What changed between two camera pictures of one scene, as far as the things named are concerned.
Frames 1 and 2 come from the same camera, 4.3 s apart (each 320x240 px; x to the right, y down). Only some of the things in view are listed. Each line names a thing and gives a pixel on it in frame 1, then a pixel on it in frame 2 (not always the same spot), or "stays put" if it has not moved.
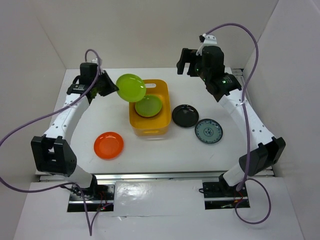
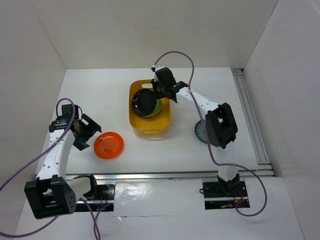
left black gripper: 111,86 to 91,127
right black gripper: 187,56 to 155,82
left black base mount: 96,196 stays put
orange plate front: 108,145 stays put
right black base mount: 219,195 stays put
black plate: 185,116 to 157,109
